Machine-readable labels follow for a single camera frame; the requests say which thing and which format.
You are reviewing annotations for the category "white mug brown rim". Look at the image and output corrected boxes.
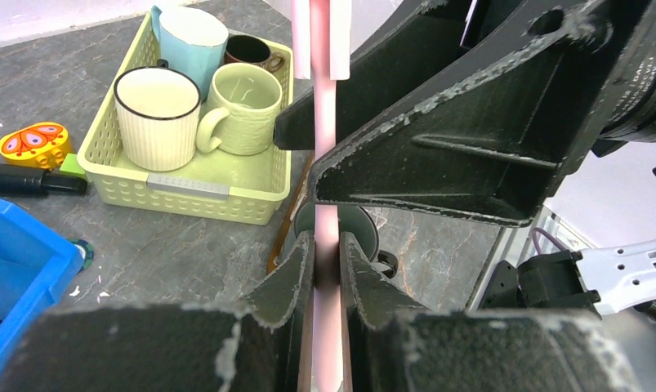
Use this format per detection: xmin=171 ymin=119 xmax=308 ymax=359
xmin=113 ymin=66 xmax=202 ymax=172

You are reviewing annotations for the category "orange yellow toy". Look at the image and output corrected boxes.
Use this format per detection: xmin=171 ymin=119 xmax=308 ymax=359
xmin=0 ymin=122 xmax=74 ymax=169

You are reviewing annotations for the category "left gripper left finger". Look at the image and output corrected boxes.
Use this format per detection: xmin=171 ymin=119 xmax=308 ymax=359
xmin=0 ymin=231 xmax=315 ymax=391

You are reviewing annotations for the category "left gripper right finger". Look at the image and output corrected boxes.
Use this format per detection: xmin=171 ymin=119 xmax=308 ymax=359
xmin=340 ymin=233 xmax=641 ymax=391

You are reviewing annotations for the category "light blue mug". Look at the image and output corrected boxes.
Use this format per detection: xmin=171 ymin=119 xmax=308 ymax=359
xmin=150 ymin=5 xmax=230 ymax=100

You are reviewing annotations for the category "green plastic basket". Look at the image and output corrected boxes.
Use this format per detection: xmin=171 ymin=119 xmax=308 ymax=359
xmin=77 ymin=11 xmax=295 ymax=226

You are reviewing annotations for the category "blue compartment bin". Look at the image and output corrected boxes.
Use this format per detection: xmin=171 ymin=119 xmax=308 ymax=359
xmin=0 ymin=199 xmax=83 ymax=373

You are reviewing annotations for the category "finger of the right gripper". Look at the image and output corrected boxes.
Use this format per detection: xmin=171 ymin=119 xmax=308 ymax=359
xmin=273 ymin=0 xmax=470 ymax=153
xmin=308 ymin=1 xmax=656 ymax=227

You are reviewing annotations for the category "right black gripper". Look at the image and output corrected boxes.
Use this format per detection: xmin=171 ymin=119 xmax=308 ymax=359
xmin=462 ymin=1 xmax=656 ymax=158

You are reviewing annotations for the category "brown oval wooden tray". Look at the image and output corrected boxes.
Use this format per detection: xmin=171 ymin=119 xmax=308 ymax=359
xmin=266 ymin=152 xmax=315 ymax=274

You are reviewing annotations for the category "light green mug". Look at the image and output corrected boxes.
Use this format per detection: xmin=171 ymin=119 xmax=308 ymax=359
xmin=195 ymin=63 xmax=283 ymax=156

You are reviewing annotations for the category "dark grey mug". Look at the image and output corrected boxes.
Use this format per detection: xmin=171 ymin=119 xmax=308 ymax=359
xmin=281 ymin=203 xmax=399 ymax=278

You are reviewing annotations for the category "black cylinder marker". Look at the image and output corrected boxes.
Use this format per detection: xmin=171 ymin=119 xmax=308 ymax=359
xmin=0 ymin=163 xmax=88 ymax=197

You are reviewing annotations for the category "black mug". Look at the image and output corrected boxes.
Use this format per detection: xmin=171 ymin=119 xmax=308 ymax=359
xmin=224 ymin=34 xmax=287 ymax=74

